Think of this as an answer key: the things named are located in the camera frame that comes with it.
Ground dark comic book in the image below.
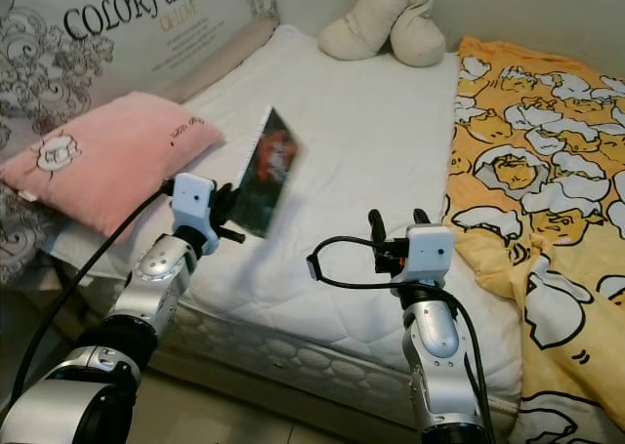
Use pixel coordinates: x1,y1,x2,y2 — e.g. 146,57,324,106
234,107,299,238

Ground pink pillow with fist print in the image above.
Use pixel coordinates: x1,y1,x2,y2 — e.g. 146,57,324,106
0,93,226,240

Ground yellow cartoon egg blanket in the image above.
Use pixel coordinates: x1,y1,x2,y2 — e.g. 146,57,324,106
444,36,625,444

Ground white quilted mattress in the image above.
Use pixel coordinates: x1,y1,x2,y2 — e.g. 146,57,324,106
49,24,523,411

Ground beige plush toy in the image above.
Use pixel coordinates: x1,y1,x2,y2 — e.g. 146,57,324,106
317,0,447,69

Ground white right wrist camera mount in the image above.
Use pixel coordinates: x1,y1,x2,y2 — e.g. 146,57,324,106
402,224,455,287

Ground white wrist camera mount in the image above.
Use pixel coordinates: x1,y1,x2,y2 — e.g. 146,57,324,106
402,224,455,287
171,174,218,255

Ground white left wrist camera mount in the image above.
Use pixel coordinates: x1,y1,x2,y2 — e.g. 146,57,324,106
171,174,218,255

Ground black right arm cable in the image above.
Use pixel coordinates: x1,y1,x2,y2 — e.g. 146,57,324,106
306,234,497,437

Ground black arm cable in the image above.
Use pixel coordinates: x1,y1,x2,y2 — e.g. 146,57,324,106
8,183,177,411
306,234,497,437

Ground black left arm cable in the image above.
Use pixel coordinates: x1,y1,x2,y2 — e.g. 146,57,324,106
8,183,177,411

